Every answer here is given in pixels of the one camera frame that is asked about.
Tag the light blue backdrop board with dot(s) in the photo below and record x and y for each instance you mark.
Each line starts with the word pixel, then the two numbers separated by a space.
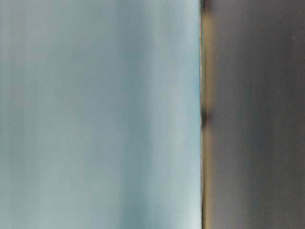
pixel 99 114

